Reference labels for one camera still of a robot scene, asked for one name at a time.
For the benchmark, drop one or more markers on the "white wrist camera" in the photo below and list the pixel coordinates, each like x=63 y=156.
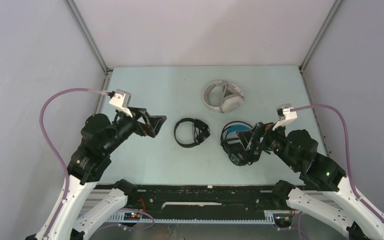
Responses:
x=120 y=100
x=286 y=116

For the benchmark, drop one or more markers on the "black blue gaming headset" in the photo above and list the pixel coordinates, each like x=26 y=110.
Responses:
x=233 y=147

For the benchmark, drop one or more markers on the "white grey gaming headset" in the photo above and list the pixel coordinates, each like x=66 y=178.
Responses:
x=230 y=98

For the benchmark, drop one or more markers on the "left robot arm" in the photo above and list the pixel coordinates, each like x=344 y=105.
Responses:
x=100 y=137

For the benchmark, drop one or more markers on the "small black on-ear headphones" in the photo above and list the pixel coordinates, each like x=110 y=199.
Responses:
x=200 y=132

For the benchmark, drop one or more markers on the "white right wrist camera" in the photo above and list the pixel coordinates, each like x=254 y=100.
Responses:
x=286 y=116

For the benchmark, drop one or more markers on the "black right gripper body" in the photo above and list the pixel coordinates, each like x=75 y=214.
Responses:
x=262 y=130

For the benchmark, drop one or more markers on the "aluminium corner frame post left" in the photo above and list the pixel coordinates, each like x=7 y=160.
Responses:
x=87 y=35

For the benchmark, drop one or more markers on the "aluminium corner frame post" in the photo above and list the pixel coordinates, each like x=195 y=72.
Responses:
x=335 y=8
x=87 y=35

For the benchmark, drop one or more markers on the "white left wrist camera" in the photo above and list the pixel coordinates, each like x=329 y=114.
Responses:
x=120 y=100

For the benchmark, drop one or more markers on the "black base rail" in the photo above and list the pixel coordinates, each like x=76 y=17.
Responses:
x=250 y=202

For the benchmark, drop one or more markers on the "aluminium corner frame post right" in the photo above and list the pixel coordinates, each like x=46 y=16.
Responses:
x=335 y=8

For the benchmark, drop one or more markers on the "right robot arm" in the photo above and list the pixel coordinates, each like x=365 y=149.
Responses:
x=355 y=218

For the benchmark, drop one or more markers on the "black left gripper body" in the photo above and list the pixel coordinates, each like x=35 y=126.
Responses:
x=143 y=126

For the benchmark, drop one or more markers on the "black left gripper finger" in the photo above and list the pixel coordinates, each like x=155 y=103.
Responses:
x=147 y=116
x=156 y=123

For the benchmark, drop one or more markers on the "white slotted cable duct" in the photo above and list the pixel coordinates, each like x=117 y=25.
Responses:
x=127 y=217

